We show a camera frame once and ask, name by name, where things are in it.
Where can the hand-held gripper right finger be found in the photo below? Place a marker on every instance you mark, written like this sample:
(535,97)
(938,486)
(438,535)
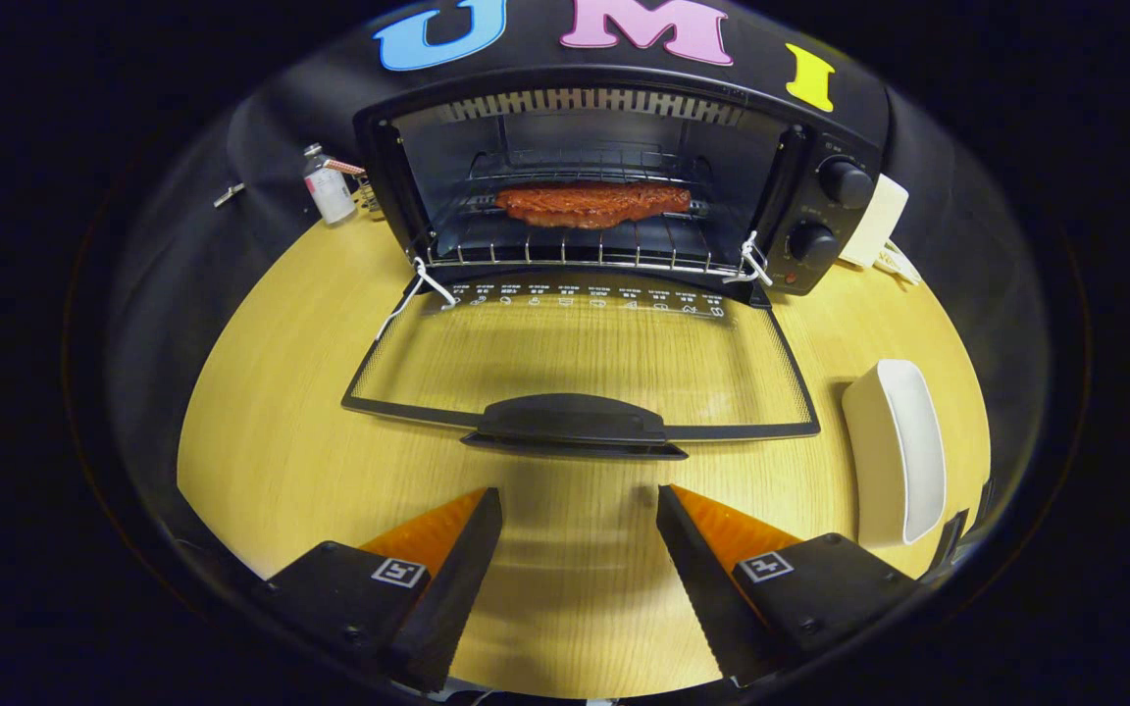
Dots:
(702,598)

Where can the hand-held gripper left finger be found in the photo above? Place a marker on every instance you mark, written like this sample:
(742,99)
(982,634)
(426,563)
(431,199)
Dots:
(452,598)

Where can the black toaster oven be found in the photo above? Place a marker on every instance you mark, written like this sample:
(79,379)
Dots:
(580,424)

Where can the red meat slice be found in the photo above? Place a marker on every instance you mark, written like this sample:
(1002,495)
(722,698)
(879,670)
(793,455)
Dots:
(590,204)

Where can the white slot toaster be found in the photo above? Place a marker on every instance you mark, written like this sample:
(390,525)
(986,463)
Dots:
(879,221)

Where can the white rectangular dish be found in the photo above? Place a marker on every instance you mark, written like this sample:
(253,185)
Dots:
(908,451)

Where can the clear bottle white label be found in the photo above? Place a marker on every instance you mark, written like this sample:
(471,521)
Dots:
(330,196)

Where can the red striped stick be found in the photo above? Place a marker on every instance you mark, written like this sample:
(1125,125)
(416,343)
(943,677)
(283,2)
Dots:
(344,166)

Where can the silver cloth clip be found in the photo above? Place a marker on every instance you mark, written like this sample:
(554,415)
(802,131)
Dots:
(229,194)

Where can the black backdrop cloth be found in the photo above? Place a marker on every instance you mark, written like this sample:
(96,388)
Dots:
(261,127)

